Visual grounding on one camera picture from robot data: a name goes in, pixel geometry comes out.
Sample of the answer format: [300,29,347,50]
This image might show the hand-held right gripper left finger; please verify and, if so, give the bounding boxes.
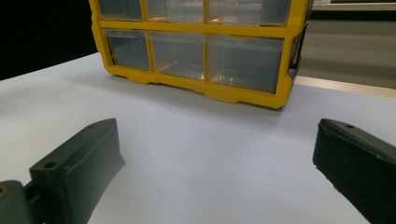
[29,118,126,224]

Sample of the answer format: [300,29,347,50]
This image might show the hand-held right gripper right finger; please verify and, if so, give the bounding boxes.
[312,118,396,224]

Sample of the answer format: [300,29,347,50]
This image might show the light wooden ledge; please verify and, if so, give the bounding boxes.
[293,75,396,99]

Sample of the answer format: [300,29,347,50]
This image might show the set of clear plastic drawers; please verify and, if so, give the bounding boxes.
[97,0,292,94]

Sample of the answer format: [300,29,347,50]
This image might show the yellow plastic drawer cabinet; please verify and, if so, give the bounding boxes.
[88,0,314,110]

